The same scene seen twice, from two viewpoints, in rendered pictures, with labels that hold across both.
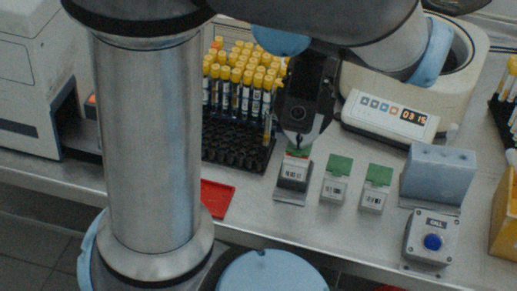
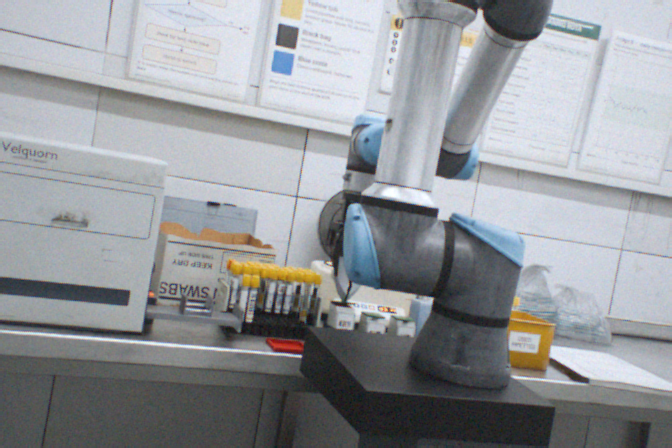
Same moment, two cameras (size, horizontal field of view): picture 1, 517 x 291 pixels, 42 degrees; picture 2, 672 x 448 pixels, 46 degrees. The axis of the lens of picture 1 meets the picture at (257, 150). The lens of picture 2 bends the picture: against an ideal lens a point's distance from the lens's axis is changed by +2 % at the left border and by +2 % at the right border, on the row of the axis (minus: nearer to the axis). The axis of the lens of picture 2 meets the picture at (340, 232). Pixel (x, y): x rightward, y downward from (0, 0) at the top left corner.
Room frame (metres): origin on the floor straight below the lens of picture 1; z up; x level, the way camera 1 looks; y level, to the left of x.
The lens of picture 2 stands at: (-0.53, 0.76, 1.19)
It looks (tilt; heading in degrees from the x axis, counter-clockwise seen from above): 4 degrees down; 329
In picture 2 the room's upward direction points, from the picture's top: 10 degrees clockwise
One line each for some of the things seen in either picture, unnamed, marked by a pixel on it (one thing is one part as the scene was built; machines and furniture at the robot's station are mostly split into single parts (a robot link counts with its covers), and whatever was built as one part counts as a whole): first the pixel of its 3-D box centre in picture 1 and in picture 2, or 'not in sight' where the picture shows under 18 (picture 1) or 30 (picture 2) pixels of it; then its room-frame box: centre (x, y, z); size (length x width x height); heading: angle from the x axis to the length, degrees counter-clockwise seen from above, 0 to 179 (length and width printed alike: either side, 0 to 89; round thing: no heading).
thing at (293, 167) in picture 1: (296, 165); (340, 321); (0.76, -0.07, 0.92); 0.05 x 0.04 x 0.06; 170
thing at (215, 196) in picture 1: (209, 198); (287, 346); (0.71, 0.07, 0.88); 0.07 x 0.07 x 0.01; 78
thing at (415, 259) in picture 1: (431, 229); not in sight; (0.65, -0.28, 0.92); 0.13 x 0.07 x 0.08; 168
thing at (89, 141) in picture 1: (106, 135); (183, 308); (0.78, 0.25, 0.92); 0.21 x 0.07 x 0.05; 78
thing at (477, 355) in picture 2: not in sight; (464, 338); (0.36, -0.03, 0.99); 0.15 x 0.15 x 0.10
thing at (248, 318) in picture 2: (223, 122); (268, 303); (0.83, 0.06, 0.93); 0.17 x 0.09 x 0.11; 79
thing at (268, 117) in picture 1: (266, 133); (304, 309); (0.82, -0.01, 0.93); 0.01 x 0.01 x 0.10; 79
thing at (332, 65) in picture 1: (312, 64); (353, 224); (0.78, -0.07, 1.11); 0.09 x 0.08 x 0.12; 170
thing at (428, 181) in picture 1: (435, 176); (432, 325); (0.76, -0.29, 0.92); 0.10 x 0.07 x 0.10; 85
